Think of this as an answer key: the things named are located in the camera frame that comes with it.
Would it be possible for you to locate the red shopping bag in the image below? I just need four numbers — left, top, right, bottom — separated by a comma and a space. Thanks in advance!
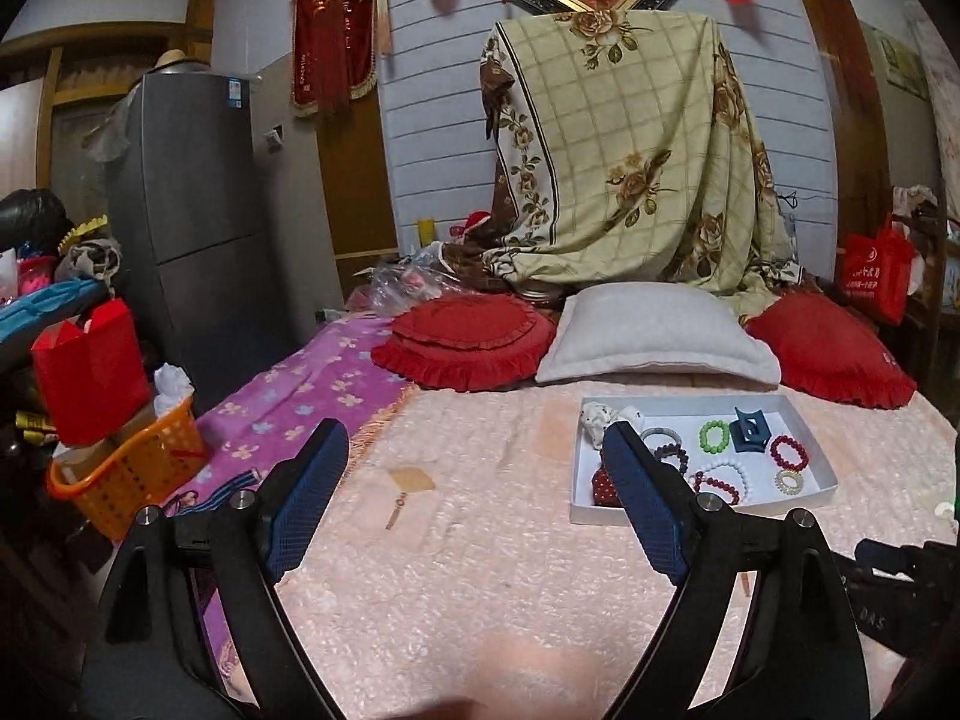
844, 214, 917, 327

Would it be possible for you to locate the straw hat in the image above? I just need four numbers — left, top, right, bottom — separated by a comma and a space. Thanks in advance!
146, 49, 215, 76

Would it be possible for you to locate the pink fluffy blanket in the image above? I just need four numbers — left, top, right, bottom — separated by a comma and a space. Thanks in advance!
225, 379, 960, 720

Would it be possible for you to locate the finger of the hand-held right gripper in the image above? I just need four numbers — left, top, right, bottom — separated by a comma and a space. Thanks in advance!
834, 538, 960, 665

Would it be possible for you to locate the wooden rack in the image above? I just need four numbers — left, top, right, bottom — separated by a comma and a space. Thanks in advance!
889, 184, 960, 391

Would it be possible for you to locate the red and white bead bracelet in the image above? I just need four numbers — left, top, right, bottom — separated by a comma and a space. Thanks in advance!
688, 469, 743, 507

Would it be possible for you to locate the white shallow cardboard box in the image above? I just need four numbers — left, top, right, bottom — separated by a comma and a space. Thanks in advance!
568, 394, 839, 527

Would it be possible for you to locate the orange plastic basket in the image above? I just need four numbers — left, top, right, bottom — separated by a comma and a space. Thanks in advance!
45, 394, 211, 542

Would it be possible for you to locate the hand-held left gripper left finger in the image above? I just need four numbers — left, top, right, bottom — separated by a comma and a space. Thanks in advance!
79, 418, 350, 720

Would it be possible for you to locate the red paper gift bag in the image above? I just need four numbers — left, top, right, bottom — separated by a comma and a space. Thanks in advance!
30, 298, 155, 447

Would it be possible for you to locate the red hanging banner ornament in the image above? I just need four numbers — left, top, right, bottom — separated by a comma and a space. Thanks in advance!
285, 0, 395, 119

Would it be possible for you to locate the wall poster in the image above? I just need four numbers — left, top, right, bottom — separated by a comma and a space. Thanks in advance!
877, 26, 931, 100

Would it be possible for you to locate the white pillow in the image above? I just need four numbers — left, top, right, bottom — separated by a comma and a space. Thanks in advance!
534, 283, 782, 389

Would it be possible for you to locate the blue hair claw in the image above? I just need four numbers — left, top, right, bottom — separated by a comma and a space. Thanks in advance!
729, 405, 773, 455

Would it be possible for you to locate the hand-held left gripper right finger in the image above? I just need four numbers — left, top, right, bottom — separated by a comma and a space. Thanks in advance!
600, 421, 871, 720

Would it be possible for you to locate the round red ruffled cushion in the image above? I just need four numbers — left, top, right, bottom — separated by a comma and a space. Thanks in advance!
370, 292, 560, 393

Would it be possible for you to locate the cream floral checked cloth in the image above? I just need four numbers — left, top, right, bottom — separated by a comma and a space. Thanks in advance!
442, 7, 803, 323

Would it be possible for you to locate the clear plastic bag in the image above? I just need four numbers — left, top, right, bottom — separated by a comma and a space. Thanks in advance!
367, 244, 466, 312

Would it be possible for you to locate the striped strap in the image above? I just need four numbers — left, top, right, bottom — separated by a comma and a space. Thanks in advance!
169, 469, 262, 518

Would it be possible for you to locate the purple floral blanket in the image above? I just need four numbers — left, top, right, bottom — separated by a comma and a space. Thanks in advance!
176, 311, 421, 691

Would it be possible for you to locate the grey refrigerator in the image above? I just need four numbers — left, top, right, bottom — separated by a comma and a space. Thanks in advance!
105, 71, 331, 417

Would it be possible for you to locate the white cherry print scrunchie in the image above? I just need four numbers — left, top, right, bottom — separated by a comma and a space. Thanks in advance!
580, 401, 646, 451

